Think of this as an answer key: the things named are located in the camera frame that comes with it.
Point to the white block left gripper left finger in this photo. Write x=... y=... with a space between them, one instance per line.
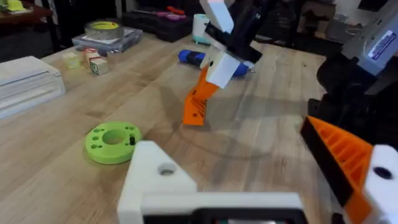
x=149 y=174

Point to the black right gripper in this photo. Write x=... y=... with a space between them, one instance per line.
x=245 y=31

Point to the white orange left gripper right finger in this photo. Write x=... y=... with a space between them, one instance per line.
x=348 y=158

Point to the blue electric screwdriver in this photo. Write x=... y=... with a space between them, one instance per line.
x=190 y=57

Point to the small black screw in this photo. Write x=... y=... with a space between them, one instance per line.
x=132 y=140

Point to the white tub with teal base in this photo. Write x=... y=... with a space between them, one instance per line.
x=199 y=28

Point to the green disc with holes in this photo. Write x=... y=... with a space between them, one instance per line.
x=102 y=152

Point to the black tool case with tools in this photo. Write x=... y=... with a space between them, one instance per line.
x=161 y=23

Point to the clear plastic parts box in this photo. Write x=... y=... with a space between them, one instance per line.
x=124 y=40

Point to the wooden toy block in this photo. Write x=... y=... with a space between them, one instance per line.
x=99 y=66

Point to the roll of tape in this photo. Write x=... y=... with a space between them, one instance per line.
x=104 y=30

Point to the red and white toy block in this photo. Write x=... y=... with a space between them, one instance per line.
x=90 y=54

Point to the flat white box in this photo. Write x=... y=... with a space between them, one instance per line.
x=28 y=84

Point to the dark red side table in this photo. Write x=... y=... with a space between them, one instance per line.
x=28 y=17

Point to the yellow-green object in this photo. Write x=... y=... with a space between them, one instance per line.
x=15 y=5

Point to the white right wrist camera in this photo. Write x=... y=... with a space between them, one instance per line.
x=219 y=15

